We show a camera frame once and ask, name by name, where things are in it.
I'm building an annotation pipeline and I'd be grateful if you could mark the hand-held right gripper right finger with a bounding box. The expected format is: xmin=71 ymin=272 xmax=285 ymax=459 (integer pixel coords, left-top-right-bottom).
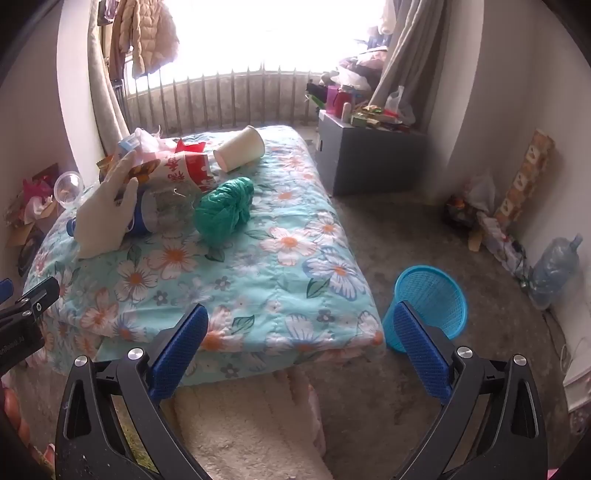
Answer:
xmin=392 ymin=301 xmax=548 ymax=480

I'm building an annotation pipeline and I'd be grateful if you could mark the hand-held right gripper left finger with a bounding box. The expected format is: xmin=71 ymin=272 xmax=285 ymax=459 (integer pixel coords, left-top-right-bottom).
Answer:
xmin=55 ymin=303 xmax=213 ymax=480

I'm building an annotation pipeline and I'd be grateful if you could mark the blue plastic wastebasket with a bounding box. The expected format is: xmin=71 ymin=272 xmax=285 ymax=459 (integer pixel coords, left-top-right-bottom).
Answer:
xmin=382 ymin=265 xmax=468 ymax=354

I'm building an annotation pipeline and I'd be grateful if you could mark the white rubber glove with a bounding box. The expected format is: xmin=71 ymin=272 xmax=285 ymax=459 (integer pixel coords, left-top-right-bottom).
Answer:
xmin=74 ymin=150 xmax=139 ymax=259

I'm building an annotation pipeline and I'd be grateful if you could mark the clear plastic cup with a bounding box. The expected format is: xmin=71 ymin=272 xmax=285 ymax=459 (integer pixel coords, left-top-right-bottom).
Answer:
xmin=54 ymin=171 xmax=86 ymax=208

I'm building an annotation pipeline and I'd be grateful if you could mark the clear plastic bottle blue label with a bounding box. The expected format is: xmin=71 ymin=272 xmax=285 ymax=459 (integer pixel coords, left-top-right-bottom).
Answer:
xmin=67 ymin=187 xmax=204 ymax=238

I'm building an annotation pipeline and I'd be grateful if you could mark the green plastic bag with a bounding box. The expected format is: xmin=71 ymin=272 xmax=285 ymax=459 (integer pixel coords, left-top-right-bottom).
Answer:
xmin=194 ymin=178 xmax=256 ymax=245

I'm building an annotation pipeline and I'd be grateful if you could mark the blue and white medicine box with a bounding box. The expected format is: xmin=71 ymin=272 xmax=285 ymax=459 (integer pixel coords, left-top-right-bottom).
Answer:
xmin=115 ymin=138 xmax=144 ymax=160

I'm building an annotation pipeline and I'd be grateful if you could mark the red and white paper bag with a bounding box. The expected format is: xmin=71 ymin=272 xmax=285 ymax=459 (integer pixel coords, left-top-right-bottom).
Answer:
xmin=127 ymin=152 xmax=215 ymax=195

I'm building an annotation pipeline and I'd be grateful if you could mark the white paper cup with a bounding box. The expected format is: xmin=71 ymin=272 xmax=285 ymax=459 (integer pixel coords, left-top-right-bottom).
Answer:
xmin=213 ymin=126 xmax=266 ymax=174

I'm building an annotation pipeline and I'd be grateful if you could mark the person's left hand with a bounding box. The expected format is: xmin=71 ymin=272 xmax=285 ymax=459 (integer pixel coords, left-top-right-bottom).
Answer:
xmin=0 ymin=388 xmax=31 ymax=462

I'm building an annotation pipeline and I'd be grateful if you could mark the cardboard box with pink paper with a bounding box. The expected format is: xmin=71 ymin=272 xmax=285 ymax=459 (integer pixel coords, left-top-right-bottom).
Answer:
xmin=4 ymin=162 xmax=63 ymax=232

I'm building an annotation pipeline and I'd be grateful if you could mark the floral turquoise blanket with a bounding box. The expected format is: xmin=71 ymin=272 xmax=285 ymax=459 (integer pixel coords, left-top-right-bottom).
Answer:
xmin=23 ymin=124 xmax=386 ymax=386

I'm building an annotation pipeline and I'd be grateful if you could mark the person's leg in cream pants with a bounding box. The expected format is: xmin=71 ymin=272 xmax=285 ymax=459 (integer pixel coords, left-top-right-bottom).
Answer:
xmin=173 ymin=369 xmax=333 ymax=480

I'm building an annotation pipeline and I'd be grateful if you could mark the white power strip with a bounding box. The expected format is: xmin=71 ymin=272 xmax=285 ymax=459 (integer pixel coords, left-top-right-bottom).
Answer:
xmin=478 ymin=217 xmax=527 ymax=278

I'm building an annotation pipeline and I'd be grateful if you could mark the large clear water jug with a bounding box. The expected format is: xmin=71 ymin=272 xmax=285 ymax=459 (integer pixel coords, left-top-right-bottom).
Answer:
xmin=529 ymin=234 xmax=583 ymax=310

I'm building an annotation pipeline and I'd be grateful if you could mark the plastic bag with clutter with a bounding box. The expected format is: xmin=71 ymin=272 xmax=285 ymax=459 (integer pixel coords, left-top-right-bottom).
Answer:
xmin=445 ymin=173 xmax=497 ymax=232

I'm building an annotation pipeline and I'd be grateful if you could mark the beige curtain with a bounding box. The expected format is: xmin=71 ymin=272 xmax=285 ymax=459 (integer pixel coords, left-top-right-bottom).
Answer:
xmin=88 ymin=0 xmax=130 ymax=153

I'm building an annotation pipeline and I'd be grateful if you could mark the grey cabinet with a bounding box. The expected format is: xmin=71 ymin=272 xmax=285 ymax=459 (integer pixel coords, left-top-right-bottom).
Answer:
xmin=318 ymin=110 xmax=428 ymax=197

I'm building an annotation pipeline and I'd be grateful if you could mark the tall patterned cardboard box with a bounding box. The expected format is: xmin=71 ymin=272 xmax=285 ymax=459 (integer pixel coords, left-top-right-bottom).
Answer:
xmin=494 ymin=129 xmax=556 ymax=222

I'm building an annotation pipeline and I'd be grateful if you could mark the pile of small boxes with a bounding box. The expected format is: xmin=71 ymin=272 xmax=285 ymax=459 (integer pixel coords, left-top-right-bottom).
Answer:
xmin=351 ymin=105 xmax=414 ymax=132

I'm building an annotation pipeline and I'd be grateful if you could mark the white plastic bag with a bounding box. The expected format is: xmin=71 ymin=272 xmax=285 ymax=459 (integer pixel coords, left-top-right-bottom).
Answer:
xmin=385 ymin=85 xmax=416 ymax=125

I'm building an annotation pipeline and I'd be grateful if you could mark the metal window railing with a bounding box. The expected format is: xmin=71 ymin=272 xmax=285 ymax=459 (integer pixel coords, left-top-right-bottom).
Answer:
xmin=111 ymin=67 xmax=324 ymax=134

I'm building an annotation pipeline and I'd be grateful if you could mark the beige puffer jacket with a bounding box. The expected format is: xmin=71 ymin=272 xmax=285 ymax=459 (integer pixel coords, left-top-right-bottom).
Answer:
xmin=111 ymin=0 xmax=181 ymax=79

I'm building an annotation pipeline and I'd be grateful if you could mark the pile of clothes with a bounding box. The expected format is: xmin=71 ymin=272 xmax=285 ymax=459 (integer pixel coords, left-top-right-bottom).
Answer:
xmin=323 ymin=46 xmax=393 ymax=93

